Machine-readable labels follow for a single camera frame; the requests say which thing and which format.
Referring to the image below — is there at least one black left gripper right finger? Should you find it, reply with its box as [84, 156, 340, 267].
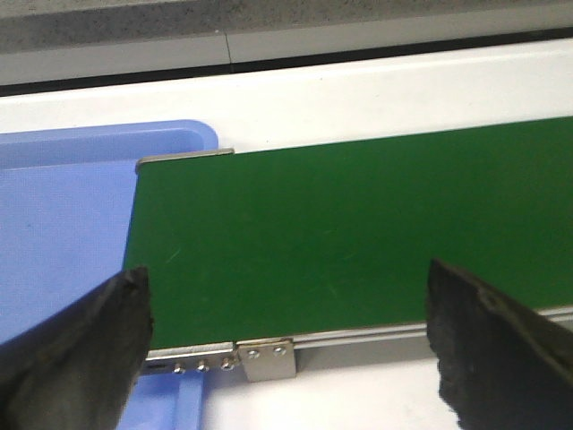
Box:
[426, 259, 572, 429]

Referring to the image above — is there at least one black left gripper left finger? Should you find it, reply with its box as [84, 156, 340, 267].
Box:
[1, 267, 153, 429]

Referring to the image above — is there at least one blue plastic tray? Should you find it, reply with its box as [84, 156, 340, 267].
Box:
[1, 120, 218, 429]

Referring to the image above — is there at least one green conveyor belt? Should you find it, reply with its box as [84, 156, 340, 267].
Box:
[124, 117, 572, 349]

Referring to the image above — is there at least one grey stone counter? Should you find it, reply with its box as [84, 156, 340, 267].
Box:
[1, 1, 572, 85]

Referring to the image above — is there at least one metal end bracket plate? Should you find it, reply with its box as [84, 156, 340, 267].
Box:
[237, 339, 296, 383]

